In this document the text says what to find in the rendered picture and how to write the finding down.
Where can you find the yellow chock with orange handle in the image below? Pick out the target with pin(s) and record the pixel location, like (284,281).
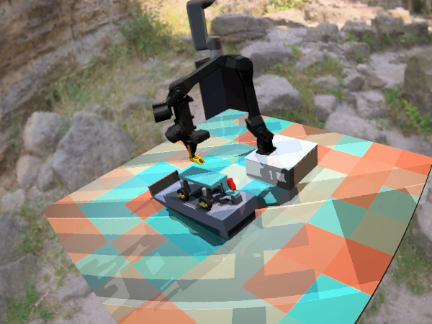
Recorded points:
(194,158)

